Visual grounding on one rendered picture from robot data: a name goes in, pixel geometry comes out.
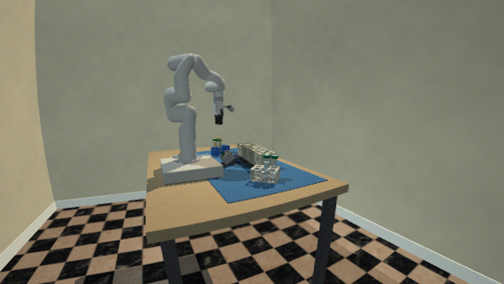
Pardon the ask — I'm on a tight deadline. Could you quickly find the blue flat mat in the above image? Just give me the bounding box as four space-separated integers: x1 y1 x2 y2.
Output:
208 159 327 203

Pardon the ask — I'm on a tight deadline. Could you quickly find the blue tube rack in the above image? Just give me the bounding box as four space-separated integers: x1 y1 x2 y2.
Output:
211 145 230 156

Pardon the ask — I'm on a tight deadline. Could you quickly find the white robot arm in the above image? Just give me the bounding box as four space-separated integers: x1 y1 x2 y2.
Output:
164 53 225 163

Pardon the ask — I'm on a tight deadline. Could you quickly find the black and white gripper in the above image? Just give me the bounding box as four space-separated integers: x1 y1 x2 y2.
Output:
213 100 224 125

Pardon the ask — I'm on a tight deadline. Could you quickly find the beige box with green button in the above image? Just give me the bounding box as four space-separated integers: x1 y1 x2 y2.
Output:
219 150 239 166

